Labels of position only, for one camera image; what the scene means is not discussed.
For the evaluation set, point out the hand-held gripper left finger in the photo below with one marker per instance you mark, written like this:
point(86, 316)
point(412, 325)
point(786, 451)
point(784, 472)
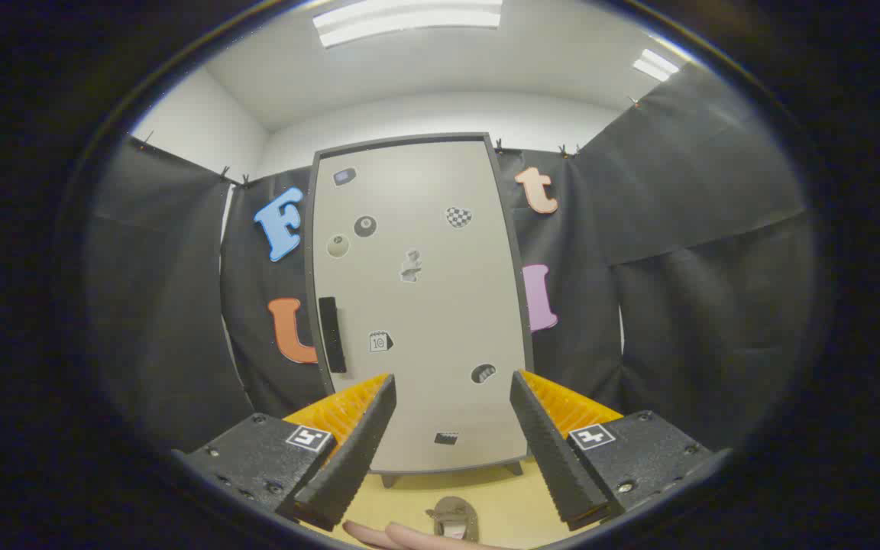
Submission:
point(356, 451)

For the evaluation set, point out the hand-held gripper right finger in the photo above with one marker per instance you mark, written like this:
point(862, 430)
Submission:
point(547, 451)

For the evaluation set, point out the grey shoe cabinet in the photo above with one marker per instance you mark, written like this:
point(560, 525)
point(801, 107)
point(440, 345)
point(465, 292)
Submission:
point(389, 480)

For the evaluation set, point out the brown fuzzy shoe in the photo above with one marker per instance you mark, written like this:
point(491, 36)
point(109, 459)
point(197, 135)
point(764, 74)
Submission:
point(451, 510)

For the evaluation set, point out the light grey shoe cabinet door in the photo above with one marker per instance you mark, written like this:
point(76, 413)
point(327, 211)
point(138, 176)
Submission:
point(425, 321)

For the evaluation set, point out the black backdrop cloth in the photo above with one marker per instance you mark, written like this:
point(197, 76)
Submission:
point(677, 229)

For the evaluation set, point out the small ceiling light panel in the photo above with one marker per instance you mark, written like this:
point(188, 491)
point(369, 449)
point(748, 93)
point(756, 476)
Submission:
point(655, 65)

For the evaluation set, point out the long ceiling light panel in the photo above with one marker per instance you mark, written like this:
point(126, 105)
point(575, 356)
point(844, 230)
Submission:
point(409, 19)

